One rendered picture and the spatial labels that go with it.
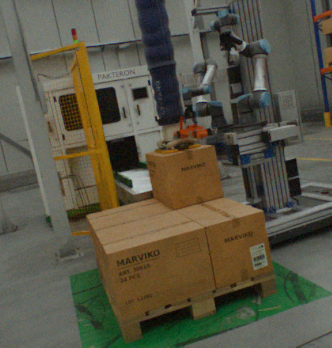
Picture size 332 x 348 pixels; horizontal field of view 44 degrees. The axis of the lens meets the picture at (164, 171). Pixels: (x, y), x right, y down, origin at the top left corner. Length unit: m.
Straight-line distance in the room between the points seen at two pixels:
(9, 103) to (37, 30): 2.17
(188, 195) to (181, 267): 0.73
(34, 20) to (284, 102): 9.83
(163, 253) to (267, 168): 1.57
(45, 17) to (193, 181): 10.18
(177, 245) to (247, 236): 0.45
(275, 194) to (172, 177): 1.12
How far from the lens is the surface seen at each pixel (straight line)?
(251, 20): 3.74
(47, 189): 4.26
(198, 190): 3.10
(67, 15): 12.86
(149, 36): 3.27
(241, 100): 3.38
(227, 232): 2.57
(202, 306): 2.65
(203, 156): 3.09
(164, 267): 2.48
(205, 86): 3.67
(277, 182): 3.78
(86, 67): 4.36
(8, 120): 12.25
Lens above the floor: 1.25
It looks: 8 degrees down
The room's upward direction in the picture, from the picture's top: 11 degrees counter-clockwise
